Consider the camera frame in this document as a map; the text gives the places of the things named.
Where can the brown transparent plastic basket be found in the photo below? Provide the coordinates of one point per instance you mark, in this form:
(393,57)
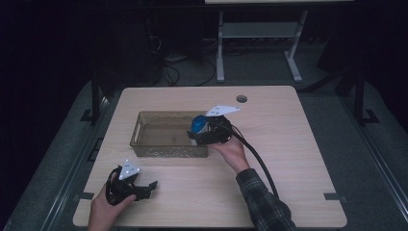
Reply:
(166,136)

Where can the person's left hand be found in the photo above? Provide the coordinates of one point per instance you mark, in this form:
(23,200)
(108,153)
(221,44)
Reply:
(102,213)

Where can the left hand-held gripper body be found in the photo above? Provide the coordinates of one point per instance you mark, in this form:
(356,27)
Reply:
(128,170)

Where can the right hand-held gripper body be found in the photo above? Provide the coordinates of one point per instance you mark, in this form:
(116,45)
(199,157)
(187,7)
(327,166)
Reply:
(219,128)

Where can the white bottle with blue cap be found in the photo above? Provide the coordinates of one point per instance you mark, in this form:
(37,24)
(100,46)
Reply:
(198,124)

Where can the black metal post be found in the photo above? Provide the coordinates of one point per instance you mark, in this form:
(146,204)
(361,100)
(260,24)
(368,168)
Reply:
(360,96)
(95,96)

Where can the black tape strip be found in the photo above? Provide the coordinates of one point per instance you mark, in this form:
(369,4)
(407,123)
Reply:
(333,196)
(84,195)

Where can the person's right hand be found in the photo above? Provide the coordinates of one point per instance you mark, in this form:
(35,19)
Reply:
(232,154)

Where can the white metal stand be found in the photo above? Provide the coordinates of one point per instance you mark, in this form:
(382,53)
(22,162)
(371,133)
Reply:
(260,30)

